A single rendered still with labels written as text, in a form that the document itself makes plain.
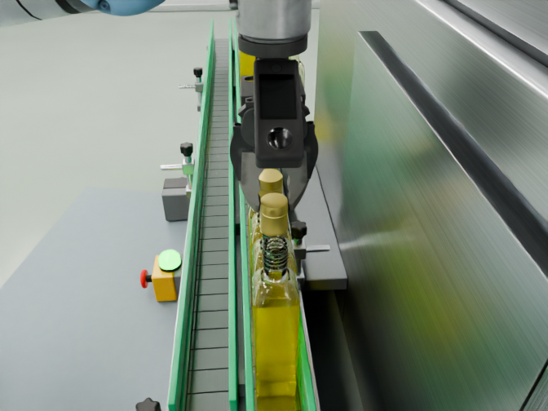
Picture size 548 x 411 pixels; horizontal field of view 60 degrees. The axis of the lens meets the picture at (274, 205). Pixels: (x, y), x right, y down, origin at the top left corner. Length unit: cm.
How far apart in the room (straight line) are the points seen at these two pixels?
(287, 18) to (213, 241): 58
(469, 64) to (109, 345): 81
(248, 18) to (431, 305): 31
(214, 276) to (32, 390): 37
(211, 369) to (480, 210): 52
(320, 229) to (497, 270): 69
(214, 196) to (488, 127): 81
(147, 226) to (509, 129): 103
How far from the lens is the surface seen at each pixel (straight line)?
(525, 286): 30
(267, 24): 47
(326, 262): 91
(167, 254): 98
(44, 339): 105
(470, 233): 35
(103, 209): 133
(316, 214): 102
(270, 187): 61
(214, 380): 74
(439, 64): 42
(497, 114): 33
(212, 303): 84
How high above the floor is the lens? 149
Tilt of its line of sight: 36 degrees down
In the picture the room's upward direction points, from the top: straight up
